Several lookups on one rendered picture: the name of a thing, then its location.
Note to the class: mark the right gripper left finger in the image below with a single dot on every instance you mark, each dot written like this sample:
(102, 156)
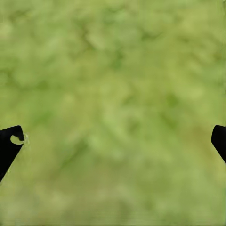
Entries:
(11, 141)

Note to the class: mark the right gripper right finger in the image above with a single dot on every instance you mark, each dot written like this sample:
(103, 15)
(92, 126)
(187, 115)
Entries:
(219, 140)

